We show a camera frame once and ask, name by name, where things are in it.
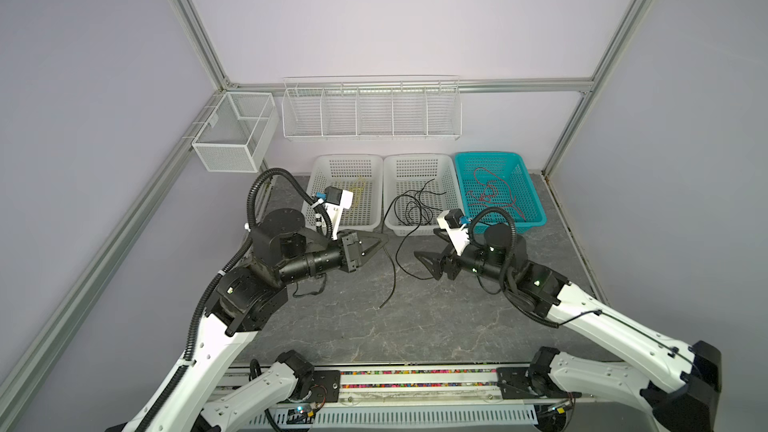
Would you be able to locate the left white plastic basket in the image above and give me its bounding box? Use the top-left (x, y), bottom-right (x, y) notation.
top-left (306, 154), bottom-right (384, 232)

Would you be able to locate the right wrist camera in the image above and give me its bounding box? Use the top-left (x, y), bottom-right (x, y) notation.
top-left (436, 208), bottom-right (470, 255)

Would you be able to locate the white mesh wall box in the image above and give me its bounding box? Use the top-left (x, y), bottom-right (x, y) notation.
top-left (192, 92), bottom-right (279, 173)

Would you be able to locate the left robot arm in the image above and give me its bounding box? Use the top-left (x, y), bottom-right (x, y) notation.
top-left (117, 168), bottom-right (387, 431)

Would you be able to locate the middle white plastic basket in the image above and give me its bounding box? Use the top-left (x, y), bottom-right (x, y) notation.
top-left (383, 154), bottom-right (462, 237)

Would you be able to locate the white slotted cable duct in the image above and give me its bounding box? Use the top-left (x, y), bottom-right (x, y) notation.
top-left (271, 404), bottom-right (539, 431)

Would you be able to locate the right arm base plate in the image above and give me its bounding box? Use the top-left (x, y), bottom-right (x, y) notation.
top-left (496, 366), bottom-right (559, 400)

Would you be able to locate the long white wire rack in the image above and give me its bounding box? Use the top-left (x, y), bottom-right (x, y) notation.
top-left (282, 75), bottom-right (463, 140)

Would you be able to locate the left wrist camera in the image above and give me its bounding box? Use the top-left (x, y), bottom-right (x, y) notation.
top-left (311, 186), bottom-right (354, 240)

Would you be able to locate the long red cable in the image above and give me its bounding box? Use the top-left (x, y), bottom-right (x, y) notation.
top-left (466, 183), bottom-right (499, 211)

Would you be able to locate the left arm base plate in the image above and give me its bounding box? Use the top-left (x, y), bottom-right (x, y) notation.
top-left (288, 369), bottom-right (341, 403)

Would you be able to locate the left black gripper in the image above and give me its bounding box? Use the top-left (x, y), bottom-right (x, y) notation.
top-left (279, 228), bottom-right (388, 285)

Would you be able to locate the front aluminium rail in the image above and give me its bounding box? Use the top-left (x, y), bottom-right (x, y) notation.
top-left (170, 361), bottom-right (673, 412)

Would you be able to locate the white plastic basket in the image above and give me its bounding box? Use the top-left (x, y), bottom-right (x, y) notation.
top-left (306, 154), bottom-right (384, 232)
top-left (383, 154), bottom-right (462, 237)

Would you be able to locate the teal plastic basket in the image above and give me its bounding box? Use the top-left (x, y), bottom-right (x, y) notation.
top-left (454, 152), bottom-right (547, 233)

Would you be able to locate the black cable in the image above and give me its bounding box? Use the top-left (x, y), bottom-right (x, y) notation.
top-left (401, 177), bottom-right (451, 228)

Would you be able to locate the cable bundle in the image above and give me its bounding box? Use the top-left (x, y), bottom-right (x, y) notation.
top-left (377, 191), bottom-right (439, 311)

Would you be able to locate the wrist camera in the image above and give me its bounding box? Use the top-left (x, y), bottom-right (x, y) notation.
top-left (436, 208), bottom-right (470, 255)
top-left (311, 186), bottom-right (354, 240)

